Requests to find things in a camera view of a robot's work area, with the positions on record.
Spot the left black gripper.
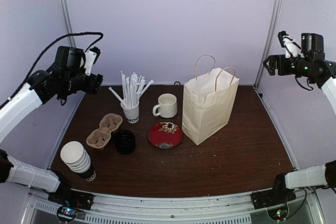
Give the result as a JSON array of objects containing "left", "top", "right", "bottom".
[{"left": 62, "top": 70, "right": 102, "bottom": 94}]

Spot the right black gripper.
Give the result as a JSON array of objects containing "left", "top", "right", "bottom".
[{"left": 263, "top": 54, "right": 312, "bottom": 78}]

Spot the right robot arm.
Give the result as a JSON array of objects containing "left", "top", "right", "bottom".
[{"left": 262, "top": 31, "right": 335, "bottom": 204}]

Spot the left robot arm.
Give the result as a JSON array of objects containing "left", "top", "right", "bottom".
[{"left": 1, "top": 46, "right": 103, "bottom": 205}]

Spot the wrapped white straws bundle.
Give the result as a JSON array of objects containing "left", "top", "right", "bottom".
[{"left": 108, "top": 71, "right": 154, "bottom": 109}]

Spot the white cup holding straws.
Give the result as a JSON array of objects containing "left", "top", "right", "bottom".
[{"left": 120, "top": 102, "right": 140, "bottom": 124}]

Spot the cardboard cup carrier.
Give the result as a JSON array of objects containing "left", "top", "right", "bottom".
[{"left": 86, "top": 113, "right": 123, "bottom": 150}]

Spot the stack of black lids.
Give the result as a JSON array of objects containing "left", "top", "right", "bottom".
[{"left": 114, "top": 130, "right": 136, "bottom": 155}]

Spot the stack of paper cups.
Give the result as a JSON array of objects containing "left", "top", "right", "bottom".
[{"left": 60, "top": 141, "right": 97, "bottom": 182}]

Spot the cream paper bag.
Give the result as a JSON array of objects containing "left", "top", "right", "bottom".
[{"left": 182, "top": 65, "right": 239, "bottom": 145}]

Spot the cream ceramic mug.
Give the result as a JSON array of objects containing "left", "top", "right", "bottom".
[{"left": 152, "top": 93, "right": 177, "bottom": 119}]

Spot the red floral plate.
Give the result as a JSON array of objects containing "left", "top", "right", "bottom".
[{"left": 148, "top": 121, "right": 183, "bottom": 150}]

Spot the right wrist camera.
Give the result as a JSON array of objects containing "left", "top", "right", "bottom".
[{"left": 278, "top": 31, "right": 301, "bottom": 59}]

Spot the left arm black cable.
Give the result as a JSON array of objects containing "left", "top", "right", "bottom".
[{"left": 5, "top": 31, "right": 104, "bottom": 104}]

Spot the right corner metal post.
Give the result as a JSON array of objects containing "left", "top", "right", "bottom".
[{"left": 254, "top": 0, "right": 283, "bottom": 91}]

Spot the corner metal post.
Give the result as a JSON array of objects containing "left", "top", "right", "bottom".
[
  {"left": 254, "top": 0, "right": 283, "bottom": 91},
  {"left": 59, "top": 0, "right": 74, "bottom": 34}
]

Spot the left corner metal post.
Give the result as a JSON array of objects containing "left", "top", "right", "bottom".
[{"left": 59, "top": 0, "right": 74, "bottom": 34}]

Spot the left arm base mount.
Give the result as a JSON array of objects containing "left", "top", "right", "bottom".
[{"left": 46, "top": 189, "right": 94, "bottom": 223}]

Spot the aluminium front rail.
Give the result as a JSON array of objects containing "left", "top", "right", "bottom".
[{"left": 26, "top": 182, "right": 326, "bottom": 224}]

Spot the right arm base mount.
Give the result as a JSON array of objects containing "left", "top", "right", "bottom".
[{"left": 251, "top": 189, "right": 296, "bottom": 222}]

